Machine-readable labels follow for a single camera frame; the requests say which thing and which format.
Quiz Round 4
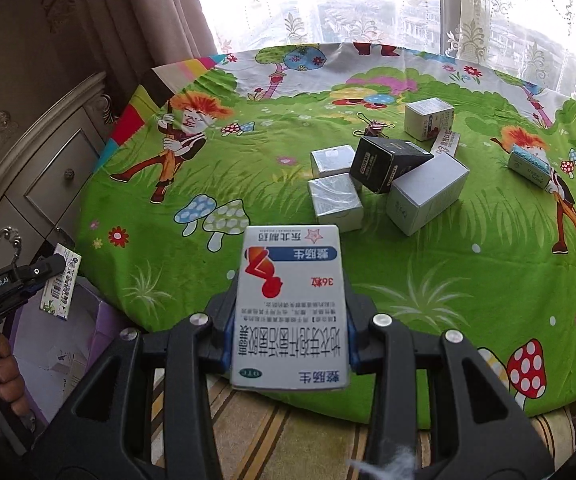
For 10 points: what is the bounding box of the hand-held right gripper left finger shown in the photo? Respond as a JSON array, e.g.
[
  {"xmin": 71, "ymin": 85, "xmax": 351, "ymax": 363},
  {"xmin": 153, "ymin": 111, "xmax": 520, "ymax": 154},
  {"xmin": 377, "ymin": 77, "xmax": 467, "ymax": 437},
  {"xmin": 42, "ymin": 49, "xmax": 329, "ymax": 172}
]
[{"xmin": 28, "ymin": 292, "xmax": 241, "ymax": 480}]

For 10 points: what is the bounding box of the green printed blanket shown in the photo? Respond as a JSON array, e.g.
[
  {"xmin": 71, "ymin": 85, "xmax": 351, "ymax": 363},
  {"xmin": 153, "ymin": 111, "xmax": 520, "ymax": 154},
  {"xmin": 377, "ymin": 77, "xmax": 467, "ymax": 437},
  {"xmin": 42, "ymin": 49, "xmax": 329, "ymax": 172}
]
[{"xmin": 75, "ymin": 40, "xmax": 576, "ymax": 431}]

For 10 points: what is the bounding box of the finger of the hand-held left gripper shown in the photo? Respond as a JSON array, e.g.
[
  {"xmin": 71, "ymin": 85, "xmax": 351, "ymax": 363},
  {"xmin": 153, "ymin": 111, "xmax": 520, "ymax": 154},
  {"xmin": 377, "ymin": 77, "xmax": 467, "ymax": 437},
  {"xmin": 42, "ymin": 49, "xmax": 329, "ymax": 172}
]
[{"xmin": 18, "ymin": 253, "xmax": 67, "ymax": 291}]

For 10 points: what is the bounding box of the blue white small box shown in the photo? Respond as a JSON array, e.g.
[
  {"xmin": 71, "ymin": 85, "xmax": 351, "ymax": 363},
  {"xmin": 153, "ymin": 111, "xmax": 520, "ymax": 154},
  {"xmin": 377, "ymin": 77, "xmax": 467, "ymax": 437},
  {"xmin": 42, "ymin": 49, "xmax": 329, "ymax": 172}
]
[{"xmin": 507, "ymin": 143, "xmax": 553, "ymax": 188}]

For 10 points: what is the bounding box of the pink binder clip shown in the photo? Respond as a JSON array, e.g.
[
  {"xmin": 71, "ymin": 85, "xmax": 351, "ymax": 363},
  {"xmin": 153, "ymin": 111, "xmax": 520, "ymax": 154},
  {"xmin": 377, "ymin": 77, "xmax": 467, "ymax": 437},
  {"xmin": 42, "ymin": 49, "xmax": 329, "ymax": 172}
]
[{"xmin": 355, "ymin": 112, "xmax": 393, "ymax": 140}]

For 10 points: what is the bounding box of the purple cardboard box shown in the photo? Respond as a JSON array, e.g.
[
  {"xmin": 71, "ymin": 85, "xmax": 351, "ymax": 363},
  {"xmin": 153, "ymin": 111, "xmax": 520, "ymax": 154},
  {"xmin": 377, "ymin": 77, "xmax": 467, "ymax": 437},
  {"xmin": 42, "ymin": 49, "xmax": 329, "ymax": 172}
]
[{"xmin": 8, "ymin": 275, "xmax": 133, "ymax": 426}]

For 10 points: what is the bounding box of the white medicine box red label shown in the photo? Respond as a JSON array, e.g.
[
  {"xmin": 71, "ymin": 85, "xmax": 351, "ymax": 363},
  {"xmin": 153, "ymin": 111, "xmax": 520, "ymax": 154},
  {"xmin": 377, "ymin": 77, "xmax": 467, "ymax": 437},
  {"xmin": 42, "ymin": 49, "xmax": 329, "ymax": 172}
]
[{"xmin": 230, "ymin": 225, "xmax": 353, "ymax": 392}]

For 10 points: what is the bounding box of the red white narrow box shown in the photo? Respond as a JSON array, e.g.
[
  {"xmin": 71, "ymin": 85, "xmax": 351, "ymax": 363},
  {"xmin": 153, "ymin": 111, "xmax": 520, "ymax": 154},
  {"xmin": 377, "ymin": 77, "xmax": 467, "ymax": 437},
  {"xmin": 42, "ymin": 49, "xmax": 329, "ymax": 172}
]
[{"xmin": 430, "ymin": 129, "xmax": 461, "ymax": 158}]

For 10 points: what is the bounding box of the white cube box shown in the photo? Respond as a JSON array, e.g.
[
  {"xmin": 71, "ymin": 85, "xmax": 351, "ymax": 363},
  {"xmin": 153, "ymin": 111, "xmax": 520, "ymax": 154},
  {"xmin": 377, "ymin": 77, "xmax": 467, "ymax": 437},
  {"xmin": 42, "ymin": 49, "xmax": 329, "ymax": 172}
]
[{"xmin": 404, "ymin": 97, "xmax": 455, "ymax": 142}]

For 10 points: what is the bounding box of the black cardboard box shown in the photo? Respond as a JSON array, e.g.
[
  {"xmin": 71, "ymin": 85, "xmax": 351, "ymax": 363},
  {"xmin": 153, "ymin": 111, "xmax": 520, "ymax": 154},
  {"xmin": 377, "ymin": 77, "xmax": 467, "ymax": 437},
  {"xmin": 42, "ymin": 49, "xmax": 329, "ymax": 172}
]
[{"xmin": 349, "ymin": 135, "xmax": 435, "ymax": 195}]

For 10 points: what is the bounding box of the brown curtain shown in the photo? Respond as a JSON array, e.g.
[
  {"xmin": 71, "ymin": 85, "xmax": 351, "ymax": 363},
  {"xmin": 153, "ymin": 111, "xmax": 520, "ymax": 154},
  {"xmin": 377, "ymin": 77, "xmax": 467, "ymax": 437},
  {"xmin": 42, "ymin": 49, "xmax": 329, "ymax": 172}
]
[{"xmin": 102, "ymin": 0, "xmax": 219, "ymax": 91}]

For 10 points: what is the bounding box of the white green small carton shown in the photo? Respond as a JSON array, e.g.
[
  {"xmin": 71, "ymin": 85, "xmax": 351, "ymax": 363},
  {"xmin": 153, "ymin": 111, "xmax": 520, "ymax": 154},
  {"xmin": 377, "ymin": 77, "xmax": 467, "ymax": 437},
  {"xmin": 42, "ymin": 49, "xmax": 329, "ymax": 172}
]
[{"xmin": 40, "ymin": 244, "xmax": 82, "ymax": 321}]

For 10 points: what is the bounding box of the white carved dresser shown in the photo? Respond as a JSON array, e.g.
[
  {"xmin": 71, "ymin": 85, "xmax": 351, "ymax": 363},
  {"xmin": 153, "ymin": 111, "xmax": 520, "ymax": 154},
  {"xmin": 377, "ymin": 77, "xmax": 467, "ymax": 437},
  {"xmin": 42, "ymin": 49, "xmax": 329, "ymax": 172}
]
[{"xmin": 0, "ymin": 35, "xmax": 118, "ymax": 281}]

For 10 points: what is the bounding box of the white lace curtain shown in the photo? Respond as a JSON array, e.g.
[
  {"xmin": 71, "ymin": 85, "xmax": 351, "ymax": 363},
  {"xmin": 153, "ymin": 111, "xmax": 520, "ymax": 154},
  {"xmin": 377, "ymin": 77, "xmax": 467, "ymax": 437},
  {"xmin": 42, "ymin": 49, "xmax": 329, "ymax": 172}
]
[{"xmin": 188, "ymin": 0, "xmax": 576, "ymax": 111}]

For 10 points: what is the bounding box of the large grey white box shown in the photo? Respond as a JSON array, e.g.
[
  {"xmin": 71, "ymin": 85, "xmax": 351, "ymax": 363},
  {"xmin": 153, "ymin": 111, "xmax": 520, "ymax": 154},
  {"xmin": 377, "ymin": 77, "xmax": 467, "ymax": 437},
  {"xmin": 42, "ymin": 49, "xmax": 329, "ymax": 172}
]
[{"xmin": 386, "ymin": 152, "xmax": 470, "ymax": 237}]

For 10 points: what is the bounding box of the striped cushion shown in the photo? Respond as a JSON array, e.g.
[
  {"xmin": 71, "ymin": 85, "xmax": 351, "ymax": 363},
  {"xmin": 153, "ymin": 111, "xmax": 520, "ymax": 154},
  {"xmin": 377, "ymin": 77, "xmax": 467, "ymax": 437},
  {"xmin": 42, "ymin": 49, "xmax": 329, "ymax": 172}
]
[{"xmin": 150, "ymin": 375, "xmax": 576, "ymax": 480}]

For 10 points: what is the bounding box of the small silver box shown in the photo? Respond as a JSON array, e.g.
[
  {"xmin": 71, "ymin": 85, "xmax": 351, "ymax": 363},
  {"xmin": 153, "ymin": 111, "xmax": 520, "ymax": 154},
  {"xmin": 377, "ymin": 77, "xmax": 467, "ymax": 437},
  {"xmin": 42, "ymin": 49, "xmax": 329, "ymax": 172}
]
[
  {"xmin": 308, "ymin": 173, "xmax": 363, "ymax": 233},
  {"xmin": 310, "ymin": 145, "xmax": 359, "ymax": 181}
]

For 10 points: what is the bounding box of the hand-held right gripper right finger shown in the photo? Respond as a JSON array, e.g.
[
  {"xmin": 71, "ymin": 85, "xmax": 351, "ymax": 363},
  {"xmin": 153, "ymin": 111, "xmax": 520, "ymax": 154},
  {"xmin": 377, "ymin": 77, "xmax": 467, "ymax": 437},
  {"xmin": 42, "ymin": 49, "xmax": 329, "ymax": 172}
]
[{"xmin": 345, "ymin": 285, "xmax": 554, "ymax": 480}]

